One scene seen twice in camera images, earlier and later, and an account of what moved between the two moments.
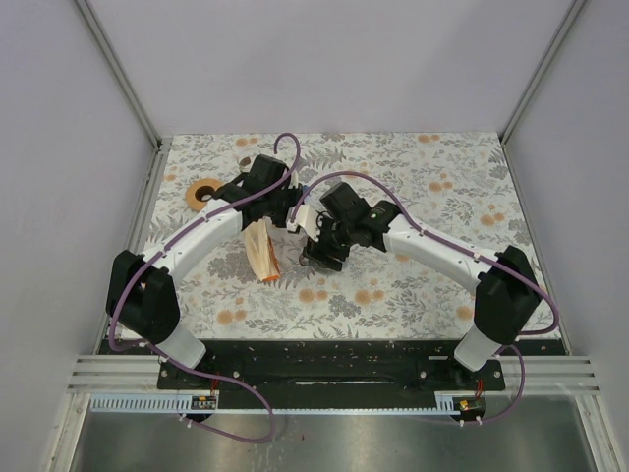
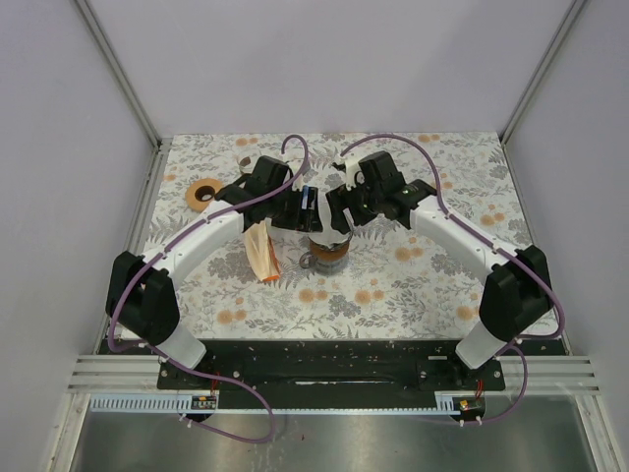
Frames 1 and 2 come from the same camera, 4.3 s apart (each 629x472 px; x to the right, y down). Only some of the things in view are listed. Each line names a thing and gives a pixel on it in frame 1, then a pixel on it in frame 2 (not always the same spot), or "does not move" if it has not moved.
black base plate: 324,375 does not move
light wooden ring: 190,192 does not move
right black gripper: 317,251 -> 341,200
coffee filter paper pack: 261,250 does not move
